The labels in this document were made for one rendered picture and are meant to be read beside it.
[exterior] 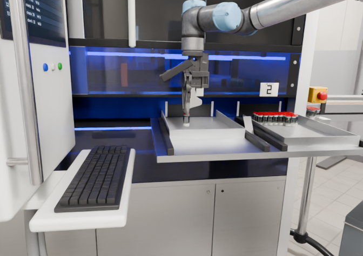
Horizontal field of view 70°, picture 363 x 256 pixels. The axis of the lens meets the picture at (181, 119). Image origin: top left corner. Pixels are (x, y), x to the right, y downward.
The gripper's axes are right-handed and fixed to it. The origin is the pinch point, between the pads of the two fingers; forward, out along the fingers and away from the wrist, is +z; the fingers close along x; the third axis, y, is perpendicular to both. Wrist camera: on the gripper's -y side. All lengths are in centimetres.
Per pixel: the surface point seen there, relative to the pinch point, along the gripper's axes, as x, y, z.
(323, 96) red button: 17, 65, -3
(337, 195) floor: 97, 157, 96
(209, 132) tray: -5.5, 7.6, 6.0
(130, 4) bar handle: 13.2, -18.0, -36.1
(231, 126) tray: 6.8, 19.8, 7.2
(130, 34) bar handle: 13.3, -18.2, -25.8
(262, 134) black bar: -6.9, 26.1, 6.7
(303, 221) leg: 35, 79, 73
